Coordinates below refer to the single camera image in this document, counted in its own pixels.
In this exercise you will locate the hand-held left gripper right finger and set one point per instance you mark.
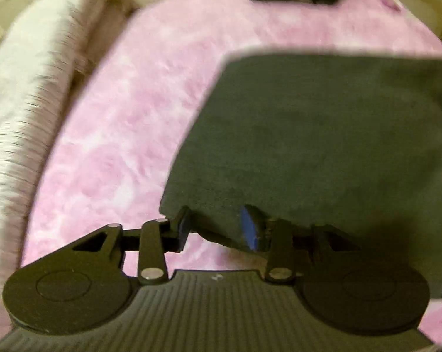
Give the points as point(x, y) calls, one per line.
point(249, 229)

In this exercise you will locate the white ribbed cushion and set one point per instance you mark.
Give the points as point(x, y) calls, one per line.
point(30, 80)

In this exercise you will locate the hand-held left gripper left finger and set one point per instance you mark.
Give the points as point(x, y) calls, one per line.
point(184, 227)

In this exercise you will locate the dark grey garment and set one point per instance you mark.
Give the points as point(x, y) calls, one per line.
point(316, 135)

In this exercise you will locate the pink fluffy blanket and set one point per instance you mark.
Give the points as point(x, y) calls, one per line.
point(133, 135)

